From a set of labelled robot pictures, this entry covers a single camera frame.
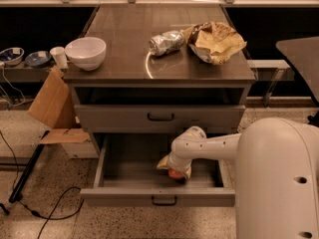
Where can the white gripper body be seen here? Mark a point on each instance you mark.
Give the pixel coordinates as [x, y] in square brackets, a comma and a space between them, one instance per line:
[178, 163]

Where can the red apple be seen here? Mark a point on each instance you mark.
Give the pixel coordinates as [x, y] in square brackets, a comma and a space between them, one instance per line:
[175, 174]

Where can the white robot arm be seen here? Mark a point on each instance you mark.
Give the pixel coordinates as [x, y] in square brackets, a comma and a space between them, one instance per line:
[276, 175]

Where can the open grey middle drawer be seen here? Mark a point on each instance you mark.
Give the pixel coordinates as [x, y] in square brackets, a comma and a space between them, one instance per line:
[127, 175]

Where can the grey drawer cabinet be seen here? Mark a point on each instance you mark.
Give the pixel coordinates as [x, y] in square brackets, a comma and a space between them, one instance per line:
[129, 75]

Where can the closed grey upper drawer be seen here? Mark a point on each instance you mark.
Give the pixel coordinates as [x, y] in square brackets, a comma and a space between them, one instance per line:
[158, 118]

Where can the crushed silver can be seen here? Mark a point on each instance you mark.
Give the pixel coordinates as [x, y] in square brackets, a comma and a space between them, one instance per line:
[166, 43]

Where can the brown cardboard box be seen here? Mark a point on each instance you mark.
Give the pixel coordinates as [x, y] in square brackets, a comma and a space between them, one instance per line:
[53, 106]

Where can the crumpled yellow chip bag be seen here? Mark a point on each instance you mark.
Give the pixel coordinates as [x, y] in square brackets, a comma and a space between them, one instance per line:
[213, 42]

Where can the white bowl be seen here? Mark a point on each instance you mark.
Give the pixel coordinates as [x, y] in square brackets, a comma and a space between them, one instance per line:
[87, 53]

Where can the black table leg left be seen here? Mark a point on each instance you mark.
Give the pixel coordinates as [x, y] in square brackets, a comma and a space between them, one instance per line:
[17, 189]

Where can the white paper cup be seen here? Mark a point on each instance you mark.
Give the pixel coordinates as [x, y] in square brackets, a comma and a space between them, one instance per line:
[59, 56]

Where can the small blue dish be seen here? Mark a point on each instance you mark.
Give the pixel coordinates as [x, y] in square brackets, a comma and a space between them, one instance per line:
[38, 59]

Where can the blue patterned bowl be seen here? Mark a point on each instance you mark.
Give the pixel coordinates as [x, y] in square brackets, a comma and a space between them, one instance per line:
[12, 56]

